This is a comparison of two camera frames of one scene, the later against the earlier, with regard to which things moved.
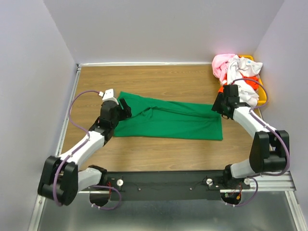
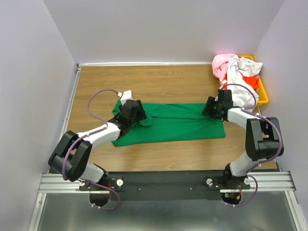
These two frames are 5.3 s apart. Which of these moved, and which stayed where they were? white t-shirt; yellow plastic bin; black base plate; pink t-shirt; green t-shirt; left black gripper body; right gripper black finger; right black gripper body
Moved: right black gripper body; right gripper black finger; left black gripper body; green t-shirt
Stayed: white t-shirt; yellow plastic bin; black base plate; pink t-shirt
